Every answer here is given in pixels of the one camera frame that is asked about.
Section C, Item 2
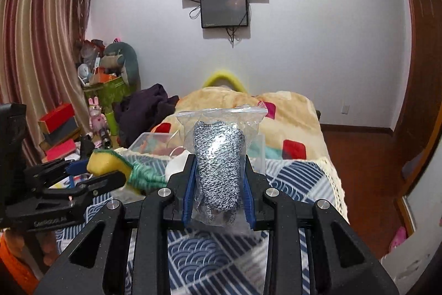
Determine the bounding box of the green storage box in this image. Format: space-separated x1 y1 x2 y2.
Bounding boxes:
83 76 137 112

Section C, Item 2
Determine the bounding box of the pink rabbit figure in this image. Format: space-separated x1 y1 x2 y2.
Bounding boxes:
88 96 109 138

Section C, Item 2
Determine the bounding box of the dark purple clothing pile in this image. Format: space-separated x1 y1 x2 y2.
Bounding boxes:
112 84 180 148

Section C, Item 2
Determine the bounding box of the striped red gold curtain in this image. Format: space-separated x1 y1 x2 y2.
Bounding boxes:
1 0 91 165

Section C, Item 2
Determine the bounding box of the yellow headboard cushion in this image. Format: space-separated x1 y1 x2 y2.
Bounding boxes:
202 70 247 93

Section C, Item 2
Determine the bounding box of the green yellow sponge toy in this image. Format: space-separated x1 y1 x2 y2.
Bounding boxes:
86 148 172 194

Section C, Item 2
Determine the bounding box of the green cylinder bottle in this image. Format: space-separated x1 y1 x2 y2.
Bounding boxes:
105 111 119 145

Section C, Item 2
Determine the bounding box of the wooden door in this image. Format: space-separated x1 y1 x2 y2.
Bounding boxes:
395 0 441 197

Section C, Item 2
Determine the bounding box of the cream drawstring pouch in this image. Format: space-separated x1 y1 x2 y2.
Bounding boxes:
165 150 190 182

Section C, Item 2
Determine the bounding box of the grey plush dinosaur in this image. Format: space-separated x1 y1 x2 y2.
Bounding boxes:
100 42 139 87

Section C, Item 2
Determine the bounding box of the small black wall monitor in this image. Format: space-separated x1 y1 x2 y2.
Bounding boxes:
200 0 249 28

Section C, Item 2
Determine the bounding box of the clear plastic storage box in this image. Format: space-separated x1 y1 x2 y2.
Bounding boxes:
121 132 266 176

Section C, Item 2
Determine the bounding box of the beige patchwork blanket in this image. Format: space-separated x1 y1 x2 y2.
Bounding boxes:
151 85 329 161

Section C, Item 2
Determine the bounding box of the red box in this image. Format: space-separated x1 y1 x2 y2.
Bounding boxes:
38 103 75 134

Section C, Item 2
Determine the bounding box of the wall power socket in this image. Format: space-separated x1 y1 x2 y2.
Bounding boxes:
342 105 350 114

